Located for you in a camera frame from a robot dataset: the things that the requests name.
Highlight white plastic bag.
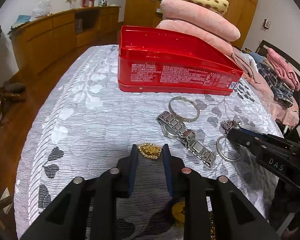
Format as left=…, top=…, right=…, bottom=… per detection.
left=29, top=0, right=51, bottom=22

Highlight long wooden sideboard cabinet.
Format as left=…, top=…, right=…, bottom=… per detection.
left=11, top=6, right=120, bottom=76

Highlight gold round medallion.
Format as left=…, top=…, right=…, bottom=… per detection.
left=172, top=201, right=185, bottom=227

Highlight yellow brown-spotted blanket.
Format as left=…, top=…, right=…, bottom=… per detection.
left=183, top=0, right=229, bottom=16

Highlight pink folded quilt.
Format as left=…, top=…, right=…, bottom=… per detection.
left=160, top=0, right=241, bottom=42
left=157, top=20, right=233, bottom=56

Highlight pink bed sheet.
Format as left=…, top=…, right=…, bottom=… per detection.
left=231, top=48, right=299, bottom=130

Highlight plain silver ring bangle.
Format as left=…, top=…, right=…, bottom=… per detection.
left=216, top=135, right=243, bottom=163

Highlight gold ornate brooch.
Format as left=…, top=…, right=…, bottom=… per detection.
left=138, top=143, right=162, bottom=160

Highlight lower pink folded quilt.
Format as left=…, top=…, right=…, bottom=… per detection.
left=157, top=20, right=233, bottom=56

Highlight blue cloth on sideboard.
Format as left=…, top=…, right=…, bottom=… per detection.
left=8, top=15, right=31, bottom=34

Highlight white electric kettle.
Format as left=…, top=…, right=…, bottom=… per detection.
left=94, top=0, right=106, bottom=7

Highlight pink folded clothes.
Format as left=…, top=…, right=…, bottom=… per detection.
left=266, top=48, right=300, bottom=92

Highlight silver metal wristwatch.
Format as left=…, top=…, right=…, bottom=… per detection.
left=156, top=111, right=216, bottom=168

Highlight red tin box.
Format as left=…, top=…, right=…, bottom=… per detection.
left=117, top=25, right=243, bottom=96

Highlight wooden coat stand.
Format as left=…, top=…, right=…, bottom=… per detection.
left=0, top=82, right=26, bottom=124

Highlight white grey floral bedspread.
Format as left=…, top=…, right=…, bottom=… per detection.
left=14, top=45, right=281, bottom=237

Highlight plaid blue shirt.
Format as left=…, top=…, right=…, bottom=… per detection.
left=257, top=62, right=293, bottom=108

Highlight dark wooden headboard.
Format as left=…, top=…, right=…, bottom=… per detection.
left=255, top=39, right=300, bottom=83

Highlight upper pink folded quilt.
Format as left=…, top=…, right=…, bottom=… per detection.
left=160, top=0, right=241, bottom=42

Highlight wall thermostat switch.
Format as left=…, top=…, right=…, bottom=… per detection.
left=263, top=19, right=271, bottom=29

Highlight silver bangle bracelet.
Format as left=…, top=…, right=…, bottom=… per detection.
left=168, top=96, right=201, bottom=123

